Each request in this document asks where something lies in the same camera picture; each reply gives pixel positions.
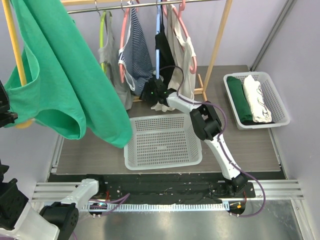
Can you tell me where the lime green hanger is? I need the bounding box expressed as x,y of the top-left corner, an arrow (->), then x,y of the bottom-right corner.
94,0 -> 108,74

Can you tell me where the grey tank top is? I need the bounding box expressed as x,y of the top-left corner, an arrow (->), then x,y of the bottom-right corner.
101,11 -> 134,110

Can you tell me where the green tank top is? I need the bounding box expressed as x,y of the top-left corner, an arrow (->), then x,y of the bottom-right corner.
4,0 -> 133,148

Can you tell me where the yellow plastic hanger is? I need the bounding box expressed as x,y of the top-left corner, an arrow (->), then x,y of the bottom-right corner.
1,0 -> 35,130

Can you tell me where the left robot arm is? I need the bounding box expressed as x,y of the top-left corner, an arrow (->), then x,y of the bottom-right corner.
0,164 -> 107,240

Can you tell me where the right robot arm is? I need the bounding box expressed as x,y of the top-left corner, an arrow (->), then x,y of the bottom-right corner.
139,78 -> 248,198

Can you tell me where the black tank top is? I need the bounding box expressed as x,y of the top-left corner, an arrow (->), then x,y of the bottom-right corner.
157,4 -> 175,86

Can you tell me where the white tank top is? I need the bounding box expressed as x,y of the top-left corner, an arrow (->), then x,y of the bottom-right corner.
151,4 -> 196,112

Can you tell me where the blue striped tank top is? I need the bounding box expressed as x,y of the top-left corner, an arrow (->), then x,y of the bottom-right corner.
118,7 -> 154,96

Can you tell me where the pink hanger with striped top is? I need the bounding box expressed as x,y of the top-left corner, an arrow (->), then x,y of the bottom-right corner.
118,0 -> 139,90

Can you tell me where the pink hanger with white top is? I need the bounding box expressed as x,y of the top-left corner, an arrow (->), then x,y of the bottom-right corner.
172,0 -> 197,74

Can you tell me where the light blue hanger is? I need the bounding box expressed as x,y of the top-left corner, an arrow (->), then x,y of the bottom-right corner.
155,0 -> 162,79

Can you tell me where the white plastic laundry basket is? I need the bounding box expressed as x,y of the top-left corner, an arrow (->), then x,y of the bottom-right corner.
123,113 -> 203,171

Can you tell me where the folded dark green garment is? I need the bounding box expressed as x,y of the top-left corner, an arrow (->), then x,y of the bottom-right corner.
226,76 -> 253,125

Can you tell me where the white basket with folded clothes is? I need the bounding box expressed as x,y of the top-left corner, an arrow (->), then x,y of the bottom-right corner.
223,71 -> 291,130

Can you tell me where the folded white printed garment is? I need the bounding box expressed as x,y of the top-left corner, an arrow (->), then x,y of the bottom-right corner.
242,74 -> 272,124

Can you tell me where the wooden clothes rack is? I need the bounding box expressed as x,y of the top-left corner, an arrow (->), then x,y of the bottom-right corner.
61,0 -> 233,101

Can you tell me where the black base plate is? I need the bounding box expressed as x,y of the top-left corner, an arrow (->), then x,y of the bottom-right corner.
48,173 -> 256,205

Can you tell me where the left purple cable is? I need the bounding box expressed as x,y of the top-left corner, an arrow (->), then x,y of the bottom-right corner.
72,193 -> 131,240

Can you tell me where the white slotted cable duct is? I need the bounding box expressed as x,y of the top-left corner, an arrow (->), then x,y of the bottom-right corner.
83,201 -> 231,211

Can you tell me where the aluminium rail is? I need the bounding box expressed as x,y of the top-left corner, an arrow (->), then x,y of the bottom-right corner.
31,179 -> 305,203

